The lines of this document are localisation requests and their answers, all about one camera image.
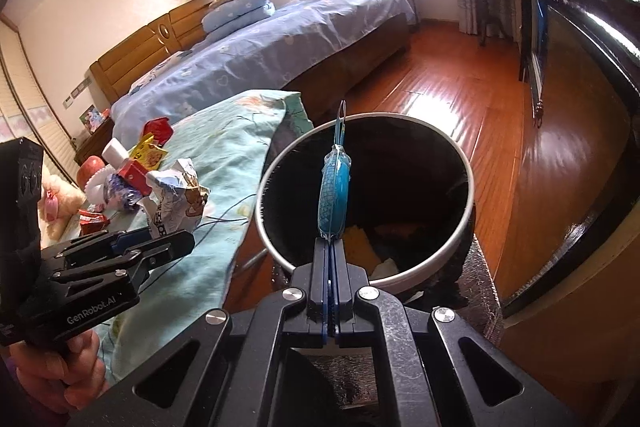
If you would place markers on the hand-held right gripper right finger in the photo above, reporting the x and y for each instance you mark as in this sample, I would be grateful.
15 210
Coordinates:
340 279

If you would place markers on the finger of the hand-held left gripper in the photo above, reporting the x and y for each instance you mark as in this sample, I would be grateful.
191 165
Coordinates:
165 249
127 241

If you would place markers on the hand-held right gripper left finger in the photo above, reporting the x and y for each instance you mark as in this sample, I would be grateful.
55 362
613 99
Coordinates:
320 287

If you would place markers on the white bear packet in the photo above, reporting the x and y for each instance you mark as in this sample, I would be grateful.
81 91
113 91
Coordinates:
175 202

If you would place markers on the white foam fruit net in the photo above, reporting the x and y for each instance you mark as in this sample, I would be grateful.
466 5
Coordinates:
95 192

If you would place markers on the red and white carton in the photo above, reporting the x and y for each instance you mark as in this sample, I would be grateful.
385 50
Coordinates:
134 174

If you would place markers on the blue snack packet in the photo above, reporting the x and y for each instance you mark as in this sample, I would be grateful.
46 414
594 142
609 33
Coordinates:
332 192

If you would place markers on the black round bin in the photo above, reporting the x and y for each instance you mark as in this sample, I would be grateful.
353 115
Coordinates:
400 167

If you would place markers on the person's left hand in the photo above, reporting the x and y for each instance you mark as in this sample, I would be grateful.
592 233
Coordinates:
75 377

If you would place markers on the cream teddy bear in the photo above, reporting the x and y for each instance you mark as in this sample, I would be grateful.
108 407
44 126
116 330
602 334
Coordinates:
57 202

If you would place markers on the small red carton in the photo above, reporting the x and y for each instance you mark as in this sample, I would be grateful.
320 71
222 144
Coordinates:
92 221

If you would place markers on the purple crumpled wrapper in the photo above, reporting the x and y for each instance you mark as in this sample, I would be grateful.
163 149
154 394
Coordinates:
120 196

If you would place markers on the white crumpled paper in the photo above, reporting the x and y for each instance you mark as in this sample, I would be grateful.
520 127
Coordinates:
385 268

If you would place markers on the metal table leg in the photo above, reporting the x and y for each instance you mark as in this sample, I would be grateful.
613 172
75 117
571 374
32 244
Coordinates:
250 263

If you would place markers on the red apple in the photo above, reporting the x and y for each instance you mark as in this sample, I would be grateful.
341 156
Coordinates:
89 168

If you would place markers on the yellow snack packet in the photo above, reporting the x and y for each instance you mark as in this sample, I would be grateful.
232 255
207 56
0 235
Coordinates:
147 154

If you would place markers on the white foam block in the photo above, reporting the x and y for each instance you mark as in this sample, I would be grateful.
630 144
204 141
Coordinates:
116 152

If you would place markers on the wooden nightstand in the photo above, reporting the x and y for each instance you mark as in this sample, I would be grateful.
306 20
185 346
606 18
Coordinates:
95 142

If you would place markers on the teal printed blanket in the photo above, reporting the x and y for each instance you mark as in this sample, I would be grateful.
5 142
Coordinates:
220 157

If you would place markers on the red snack packet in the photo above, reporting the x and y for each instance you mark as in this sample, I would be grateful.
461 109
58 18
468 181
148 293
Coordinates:
157 132

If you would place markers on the wooden headboard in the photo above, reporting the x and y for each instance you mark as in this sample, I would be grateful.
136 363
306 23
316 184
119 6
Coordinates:
145 42

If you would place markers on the bed with blue sheet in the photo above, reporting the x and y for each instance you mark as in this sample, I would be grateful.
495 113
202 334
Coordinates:
280 42

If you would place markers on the folded blue quilt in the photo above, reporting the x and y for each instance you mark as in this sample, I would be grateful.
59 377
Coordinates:
235 11

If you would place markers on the dark clothes stand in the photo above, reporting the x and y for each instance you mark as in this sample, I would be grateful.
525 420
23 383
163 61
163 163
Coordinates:
487 17

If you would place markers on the dark glossy cabinet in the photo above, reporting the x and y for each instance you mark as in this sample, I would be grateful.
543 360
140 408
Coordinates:
590 7

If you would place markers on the photo frame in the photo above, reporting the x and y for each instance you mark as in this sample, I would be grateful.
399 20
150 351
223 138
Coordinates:
90 117

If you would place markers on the wall switch panel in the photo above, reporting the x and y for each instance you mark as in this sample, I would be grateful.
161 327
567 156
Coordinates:
80 88

